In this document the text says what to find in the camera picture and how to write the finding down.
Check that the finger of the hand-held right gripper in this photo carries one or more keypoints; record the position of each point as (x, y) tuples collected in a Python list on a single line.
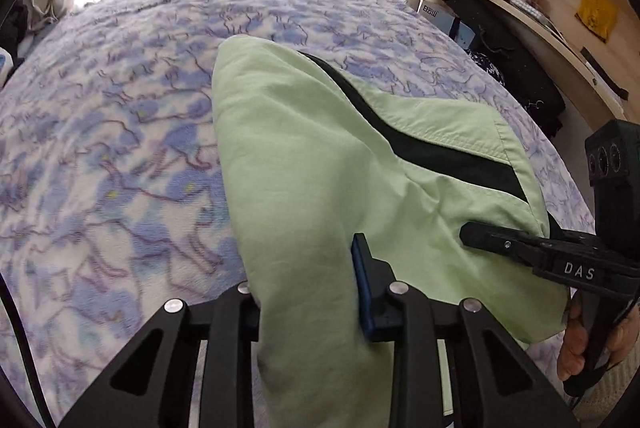
[(562, 232), (500, 243)]

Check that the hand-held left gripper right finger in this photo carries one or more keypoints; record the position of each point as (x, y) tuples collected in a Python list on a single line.
[(360, 288)]

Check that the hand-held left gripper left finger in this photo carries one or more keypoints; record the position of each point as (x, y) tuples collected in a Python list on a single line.
[(240, 308)]

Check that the green and black hooded jacket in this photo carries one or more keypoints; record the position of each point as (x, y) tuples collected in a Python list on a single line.
[(300, 158)]

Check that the dark clothes pile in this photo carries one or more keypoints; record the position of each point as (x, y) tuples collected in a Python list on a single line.
[(17, 23)]

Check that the person's right hand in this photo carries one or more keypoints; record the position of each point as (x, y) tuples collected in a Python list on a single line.
[(571, 348)]

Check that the cream fluffy cloth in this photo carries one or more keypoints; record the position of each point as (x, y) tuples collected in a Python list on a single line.
[(617, 393)]

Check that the black flat bar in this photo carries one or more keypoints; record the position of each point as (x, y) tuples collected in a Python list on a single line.
[(605, 72)]

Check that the black and white patterned cloth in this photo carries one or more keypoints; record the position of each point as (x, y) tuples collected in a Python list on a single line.
[(487, 68)]

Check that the long black bag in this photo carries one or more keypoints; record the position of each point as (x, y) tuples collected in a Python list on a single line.
[(510, 53)]

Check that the purple printed fleece blanket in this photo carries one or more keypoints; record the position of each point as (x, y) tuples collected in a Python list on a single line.
[(100, 133)]

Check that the yellow cloth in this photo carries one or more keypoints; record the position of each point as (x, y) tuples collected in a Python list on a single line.
[(597, 11)]

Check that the white printed box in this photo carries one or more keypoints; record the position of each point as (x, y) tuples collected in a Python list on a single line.
[(442, 21)]

